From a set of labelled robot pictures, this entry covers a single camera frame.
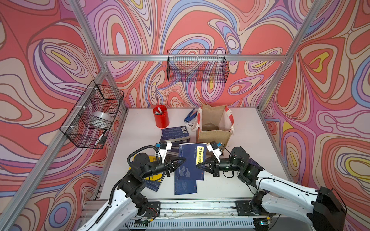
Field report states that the left black wire basket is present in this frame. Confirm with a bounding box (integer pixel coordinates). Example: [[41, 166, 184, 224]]
[[59, 80, 124, 149]]

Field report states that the dark blue book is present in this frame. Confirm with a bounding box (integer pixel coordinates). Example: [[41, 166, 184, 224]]
[[160, 135, 190, 147], [161, 126, 190, 142], [168, 145, 180, 155]]

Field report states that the bottom dark blue book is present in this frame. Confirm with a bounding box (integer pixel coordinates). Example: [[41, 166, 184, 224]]
[[168, 145, 180, 155]]

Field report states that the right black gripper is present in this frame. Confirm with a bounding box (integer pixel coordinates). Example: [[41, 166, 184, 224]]
[[196, 155, 242, 178]]

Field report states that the back black wire basket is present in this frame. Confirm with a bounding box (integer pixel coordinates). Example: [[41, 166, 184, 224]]
[[167, 48, 229, 83]]

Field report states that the middle dark blue book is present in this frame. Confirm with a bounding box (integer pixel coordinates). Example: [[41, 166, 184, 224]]
[[160, 135, 190, 147]]

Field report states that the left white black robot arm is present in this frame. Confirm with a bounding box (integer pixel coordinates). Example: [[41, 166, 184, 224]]
[[79, 144, 186, 231]]

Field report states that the purple book yellow label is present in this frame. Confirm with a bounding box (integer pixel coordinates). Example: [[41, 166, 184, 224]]
[[249, 158, 264, 171]]

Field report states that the blue book under yellow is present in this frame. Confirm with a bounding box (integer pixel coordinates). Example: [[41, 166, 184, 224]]
[[144, 173, 166, 192]]

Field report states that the yellow cover book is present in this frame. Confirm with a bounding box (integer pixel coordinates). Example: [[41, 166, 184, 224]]
[[130, 153, 166, 181]]

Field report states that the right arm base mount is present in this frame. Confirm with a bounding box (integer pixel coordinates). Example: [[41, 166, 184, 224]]
[[231, 191, 276, 217]]

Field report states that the top dark blue book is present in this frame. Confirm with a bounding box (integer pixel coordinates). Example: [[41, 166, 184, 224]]
[[161, 126, 190, 142]]

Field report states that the silver tape roll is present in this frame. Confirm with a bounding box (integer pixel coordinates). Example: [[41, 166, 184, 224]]
[[87, 111, 113, 130]]

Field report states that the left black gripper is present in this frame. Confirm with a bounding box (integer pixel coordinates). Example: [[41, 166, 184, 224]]
[[139, 155, 185, 181]]

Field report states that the blue book yellow label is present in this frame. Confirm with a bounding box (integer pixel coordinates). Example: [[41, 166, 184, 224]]
[[174, 175, 198, 195], [176, 142, 207, 181]]

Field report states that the black wire basket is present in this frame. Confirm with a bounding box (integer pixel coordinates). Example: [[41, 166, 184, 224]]
[[59, 80, 124, 149], [167, 48, 229, 83]]

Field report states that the red pen holder cup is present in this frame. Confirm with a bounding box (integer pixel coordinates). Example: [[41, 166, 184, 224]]
[[153, 105, 170, 129]]

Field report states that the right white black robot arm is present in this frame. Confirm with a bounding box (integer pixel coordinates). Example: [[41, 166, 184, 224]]
[[196, 147, 347, 231]]

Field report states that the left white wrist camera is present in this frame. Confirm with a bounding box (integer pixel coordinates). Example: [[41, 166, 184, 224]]
[[156, 141, 172, 164]]

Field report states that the white marker in basket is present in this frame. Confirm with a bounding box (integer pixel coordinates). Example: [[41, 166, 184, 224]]
[[94, 130, 107, 146]]

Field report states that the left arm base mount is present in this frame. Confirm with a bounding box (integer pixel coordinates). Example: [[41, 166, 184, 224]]
[[134, 201, 161, 220]]

